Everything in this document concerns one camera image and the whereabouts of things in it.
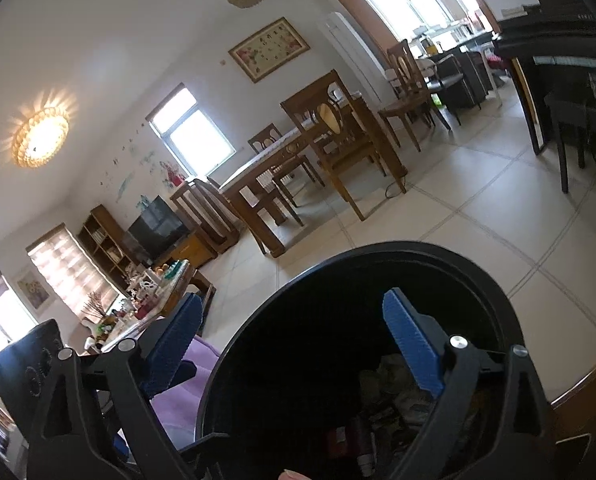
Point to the pile of small household items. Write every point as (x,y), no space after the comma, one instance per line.
(143,290)

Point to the black trash bin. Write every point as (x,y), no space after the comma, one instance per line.
(303,320)

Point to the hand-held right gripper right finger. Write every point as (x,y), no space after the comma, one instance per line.
(413,345)

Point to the small white-framed window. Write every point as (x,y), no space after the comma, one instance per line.
(193,135)

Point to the wooden television cabinet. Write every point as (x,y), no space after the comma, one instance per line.
(193,250)

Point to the large bright window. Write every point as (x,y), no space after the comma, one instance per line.
(3,320)

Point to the round ceiling light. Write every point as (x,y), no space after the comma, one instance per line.
(40,135)

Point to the red flower vase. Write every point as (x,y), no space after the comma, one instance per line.
(172,175)

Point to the framed flower picture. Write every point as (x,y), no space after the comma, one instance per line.
(33,287)

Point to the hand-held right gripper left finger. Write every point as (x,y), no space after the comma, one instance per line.
(173,350)

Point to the wooden dining chair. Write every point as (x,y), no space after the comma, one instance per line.
(330,112)
(265,135)
(403,60)

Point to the brown wooden furniture edge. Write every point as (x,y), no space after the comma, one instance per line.
(588,390)

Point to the black television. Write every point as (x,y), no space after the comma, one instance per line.
(158,230)

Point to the window with brown blinds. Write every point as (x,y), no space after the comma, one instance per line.
(68,270)

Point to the pile of discarded packaging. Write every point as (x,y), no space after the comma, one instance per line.
(388,385)

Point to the wooden bookshelf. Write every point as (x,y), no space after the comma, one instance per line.
(98,220)

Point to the white standing air conditioner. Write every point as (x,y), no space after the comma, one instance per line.
(348,50)

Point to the wide framed picture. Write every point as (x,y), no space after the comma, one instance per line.
(268,50)

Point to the person's right hand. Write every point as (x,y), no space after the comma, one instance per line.
(294,475)

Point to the tall wooden stand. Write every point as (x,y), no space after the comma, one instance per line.
(178,192)

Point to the black piano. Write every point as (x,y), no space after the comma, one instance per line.
(568,25)

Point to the wooden dining table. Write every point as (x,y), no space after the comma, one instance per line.
(248,175)

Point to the wooden coffee table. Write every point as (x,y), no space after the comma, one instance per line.
(198,285)

